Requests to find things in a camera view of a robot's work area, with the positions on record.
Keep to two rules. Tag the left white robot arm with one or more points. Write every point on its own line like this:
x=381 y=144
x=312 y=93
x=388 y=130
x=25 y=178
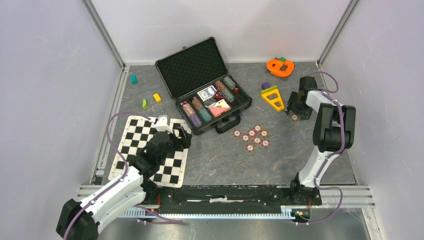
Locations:
x=85 y=219

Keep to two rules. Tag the green blue chip roll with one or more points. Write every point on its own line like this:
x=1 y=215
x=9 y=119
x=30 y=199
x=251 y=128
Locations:
x=228 y=95

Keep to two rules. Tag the brown 100 chip roll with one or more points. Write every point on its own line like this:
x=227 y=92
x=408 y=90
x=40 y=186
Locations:
x=197 y=104

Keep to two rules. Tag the black poker carrying case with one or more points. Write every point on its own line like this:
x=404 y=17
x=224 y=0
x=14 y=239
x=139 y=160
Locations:
x=194 y=68

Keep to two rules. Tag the teal toy block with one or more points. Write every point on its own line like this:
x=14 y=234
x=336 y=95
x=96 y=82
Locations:
x=133 y=79

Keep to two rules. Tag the blue playing card deck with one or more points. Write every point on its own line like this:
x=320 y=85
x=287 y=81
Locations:
x=207 y=92

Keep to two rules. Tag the black white chessboard mat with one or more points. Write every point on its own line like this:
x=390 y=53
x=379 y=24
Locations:
x=136 y=134

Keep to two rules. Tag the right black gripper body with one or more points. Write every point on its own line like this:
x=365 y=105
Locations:
x=298 y=107

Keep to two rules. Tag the teal poker chip roll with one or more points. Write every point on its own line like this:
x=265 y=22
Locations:
x=203 y=112

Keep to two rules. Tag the purple poker chip roll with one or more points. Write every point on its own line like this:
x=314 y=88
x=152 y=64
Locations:
x=196 y=121

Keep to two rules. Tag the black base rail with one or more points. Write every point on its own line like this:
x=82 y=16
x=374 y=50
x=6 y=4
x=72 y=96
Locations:
x=226 y=202

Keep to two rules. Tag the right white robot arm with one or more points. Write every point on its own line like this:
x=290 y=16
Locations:
x=334 y=132

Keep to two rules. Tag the red playing card deck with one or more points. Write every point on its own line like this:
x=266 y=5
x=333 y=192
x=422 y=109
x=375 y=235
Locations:
x=219 y=107

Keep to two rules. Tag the green half-round block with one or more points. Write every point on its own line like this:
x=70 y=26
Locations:
x=144 y=104

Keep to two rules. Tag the clear round disc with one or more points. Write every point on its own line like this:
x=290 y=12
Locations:
x=210 y=102

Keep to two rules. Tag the purple toy block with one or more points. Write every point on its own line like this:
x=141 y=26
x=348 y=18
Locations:
x=265 y=85

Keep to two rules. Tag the red white poker chip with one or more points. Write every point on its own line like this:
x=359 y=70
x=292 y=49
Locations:
x=257 y=140
x=257 y=128
x=251 y=133
x=250 y=147
x=265 y=143
x=245 y=137
x=295 y=117
x=264 y=133
x=236 y=133

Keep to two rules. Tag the yellow toy block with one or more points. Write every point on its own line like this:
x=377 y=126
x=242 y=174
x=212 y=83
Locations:
x=157 y=97

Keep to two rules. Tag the grey green chip roll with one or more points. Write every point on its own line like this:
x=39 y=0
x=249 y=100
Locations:
x=229 y=82

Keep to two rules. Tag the yellow triangle toy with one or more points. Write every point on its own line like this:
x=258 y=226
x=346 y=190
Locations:
x=273 y=97

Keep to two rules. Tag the pink brown chip roll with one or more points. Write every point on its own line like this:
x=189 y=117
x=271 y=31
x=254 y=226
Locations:
x=188 y=109

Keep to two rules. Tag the brown poker chip roll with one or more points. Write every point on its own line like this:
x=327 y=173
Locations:
x=220 y=86

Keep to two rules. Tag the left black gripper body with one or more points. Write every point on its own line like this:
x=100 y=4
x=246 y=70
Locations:
x=174 y=143

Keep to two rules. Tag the orange toy track piece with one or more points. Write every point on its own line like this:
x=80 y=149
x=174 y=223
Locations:
x=280 y=67

